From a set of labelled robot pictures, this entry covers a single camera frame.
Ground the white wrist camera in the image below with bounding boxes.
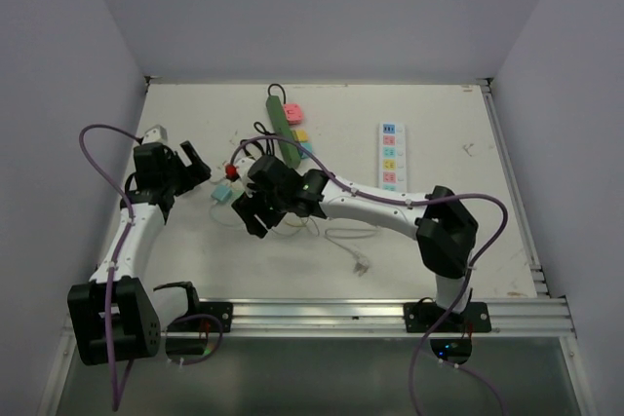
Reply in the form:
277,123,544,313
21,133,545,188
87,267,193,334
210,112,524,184
224,157,255,193
141,125,168,145

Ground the black power cord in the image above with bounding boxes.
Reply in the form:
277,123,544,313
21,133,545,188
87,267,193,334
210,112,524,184
233,83,289,164

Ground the pink plug adapter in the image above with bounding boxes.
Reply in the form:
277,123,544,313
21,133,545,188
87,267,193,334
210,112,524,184
283,103,304,126

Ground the white power strip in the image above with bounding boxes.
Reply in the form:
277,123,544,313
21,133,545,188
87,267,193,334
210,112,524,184
377,122,408,192

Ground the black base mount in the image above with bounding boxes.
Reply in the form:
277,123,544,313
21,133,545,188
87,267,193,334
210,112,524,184
403,297,492,333
197,301,234,333

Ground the green power strip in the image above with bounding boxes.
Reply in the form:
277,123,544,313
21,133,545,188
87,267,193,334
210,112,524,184
265,95,301,169

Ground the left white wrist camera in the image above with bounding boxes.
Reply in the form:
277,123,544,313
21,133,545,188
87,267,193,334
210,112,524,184
141,125,168,145

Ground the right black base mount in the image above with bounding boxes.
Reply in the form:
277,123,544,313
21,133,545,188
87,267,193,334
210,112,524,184
403,297,492,333

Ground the blue plug adapter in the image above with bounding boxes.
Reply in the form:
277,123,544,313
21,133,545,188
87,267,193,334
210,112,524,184
299,141,313,159

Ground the yellow plug adapter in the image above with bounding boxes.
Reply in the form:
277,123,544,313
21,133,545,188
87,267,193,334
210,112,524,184
292,129,309,143

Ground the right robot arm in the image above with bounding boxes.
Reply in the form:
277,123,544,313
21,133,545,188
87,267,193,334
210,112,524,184
225,155,478,331

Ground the aluminium front rail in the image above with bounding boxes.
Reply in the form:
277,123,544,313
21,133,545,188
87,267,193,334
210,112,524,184
160,298,575,339

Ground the light green charging cable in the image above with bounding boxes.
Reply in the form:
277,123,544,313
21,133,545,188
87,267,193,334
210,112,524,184
209,201,323,240

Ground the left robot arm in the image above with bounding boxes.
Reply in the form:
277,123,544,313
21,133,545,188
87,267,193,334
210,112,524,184
67,141,212,365

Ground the yellow charging cable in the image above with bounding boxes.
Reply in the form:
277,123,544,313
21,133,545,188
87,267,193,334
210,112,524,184
277,218,313,240

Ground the blue usb charger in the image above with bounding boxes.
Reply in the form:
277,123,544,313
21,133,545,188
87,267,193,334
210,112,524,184
211,184,233,205

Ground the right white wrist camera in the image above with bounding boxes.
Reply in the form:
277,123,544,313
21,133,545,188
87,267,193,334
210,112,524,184
224,157,255,193

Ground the white power cord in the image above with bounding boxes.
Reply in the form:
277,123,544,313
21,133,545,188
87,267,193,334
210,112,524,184
324,225,386,277

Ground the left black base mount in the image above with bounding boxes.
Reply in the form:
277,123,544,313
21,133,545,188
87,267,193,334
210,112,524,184
197,301,234,333

